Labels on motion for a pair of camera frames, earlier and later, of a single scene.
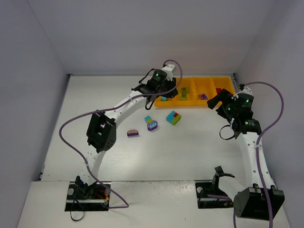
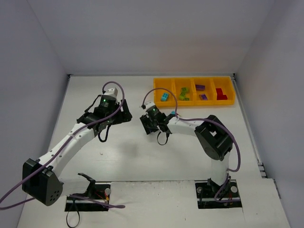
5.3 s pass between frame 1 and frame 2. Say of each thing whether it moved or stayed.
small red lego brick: stayed
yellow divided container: stayed
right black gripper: moved
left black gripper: moved
